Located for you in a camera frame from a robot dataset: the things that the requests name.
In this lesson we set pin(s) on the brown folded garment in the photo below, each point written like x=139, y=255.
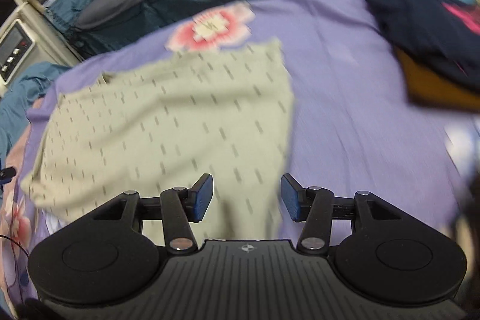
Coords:
x=425, y=88

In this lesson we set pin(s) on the beige appliance with control panel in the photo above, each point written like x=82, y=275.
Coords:
x=28, y=38

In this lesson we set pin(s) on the purple floral bed sheet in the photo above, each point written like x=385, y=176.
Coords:
x=353, y=128

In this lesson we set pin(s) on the cream polka dot shirt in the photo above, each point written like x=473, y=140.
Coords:
x=225, y=113

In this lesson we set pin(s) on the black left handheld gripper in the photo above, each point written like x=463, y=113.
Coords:
x=7, y=175

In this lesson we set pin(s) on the dark navy clothes pile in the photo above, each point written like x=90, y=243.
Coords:
x=437, y=34

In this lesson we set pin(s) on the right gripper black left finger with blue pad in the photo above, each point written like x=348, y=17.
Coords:
x=180, y=207

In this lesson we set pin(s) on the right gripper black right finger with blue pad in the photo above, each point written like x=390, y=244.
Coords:
x=312, y=206

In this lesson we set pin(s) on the teal blue quilt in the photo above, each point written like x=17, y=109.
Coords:
x=112, y=5

